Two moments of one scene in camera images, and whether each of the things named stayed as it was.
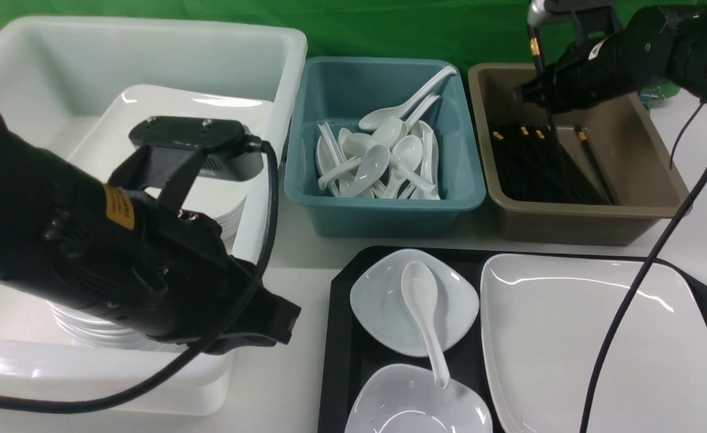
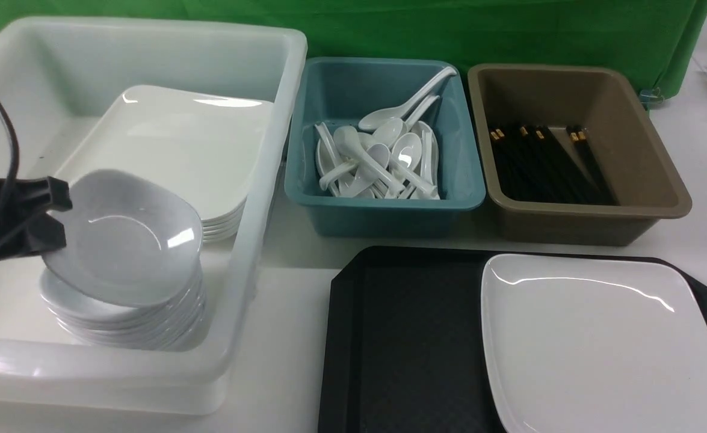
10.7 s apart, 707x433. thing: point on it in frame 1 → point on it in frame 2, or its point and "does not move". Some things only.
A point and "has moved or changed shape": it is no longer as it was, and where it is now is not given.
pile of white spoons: x=397 y=159 does not move
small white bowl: x=406 y=398 has moved or changed shape
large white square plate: x=547 y=319 does not move
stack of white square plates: x=228 y=202 does not move
